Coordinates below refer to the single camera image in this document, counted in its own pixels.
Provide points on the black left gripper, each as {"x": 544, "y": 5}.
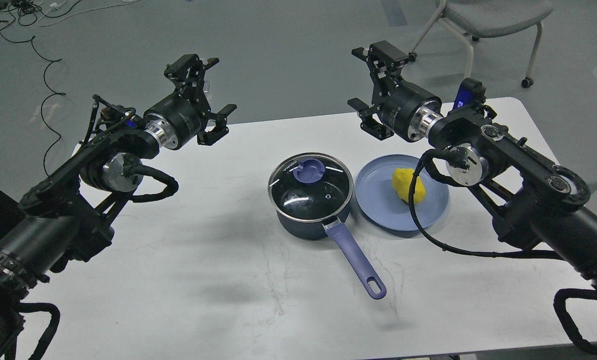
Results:
{"x": 186, "y": 112}

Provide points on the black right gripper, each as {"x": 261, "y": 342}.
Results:
{"x": 399, "y": 107}

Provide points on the glass lid purple knob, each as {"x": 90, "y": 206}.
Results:
{"x": 310, "y": 187}

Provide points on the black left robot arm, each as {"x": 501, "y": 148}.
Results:
{"x": 69, "y": 215}

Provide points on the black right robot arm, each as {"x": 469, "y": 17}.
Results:
{"x": 536, "y": 205}

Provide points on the yellow toy potato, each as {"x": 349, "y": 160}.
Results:
{"x": 402, "y": 179}

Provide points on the blue round plate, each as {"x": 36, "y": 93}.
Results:
{"x": 382, "y": 188}

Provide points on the grey office chair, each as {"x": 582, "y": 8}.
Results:
{"x": 472, "y": 20}

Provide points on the dark blue saucepan purple handle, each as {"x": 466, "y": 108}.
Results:
{"x": 335, "y": 228}

